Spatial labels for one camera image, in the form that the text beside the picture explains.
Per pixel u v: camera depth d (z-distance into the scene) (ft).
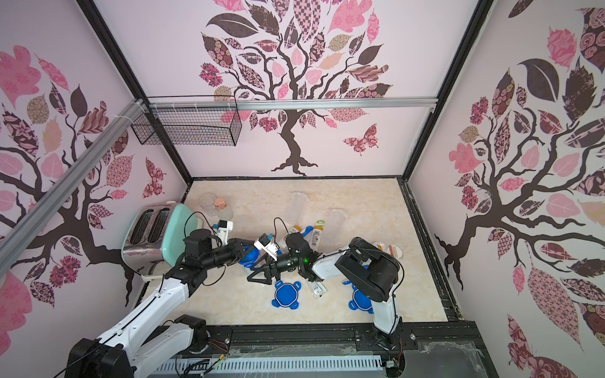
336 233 3.39
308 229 3.31
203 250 2.10
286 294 2.74
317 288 2.75
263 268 2.30
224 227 2.47
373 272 1.61
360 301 2.69
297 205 3.58
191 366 2.38
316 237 3.18
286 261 2.39
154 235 2.64
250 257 2.55
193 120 3.11
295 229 3.22
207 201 3.45
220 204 3.20
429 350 2.36
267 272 2.29
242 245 2.43
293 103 3.07
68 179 2.02
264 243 2.38
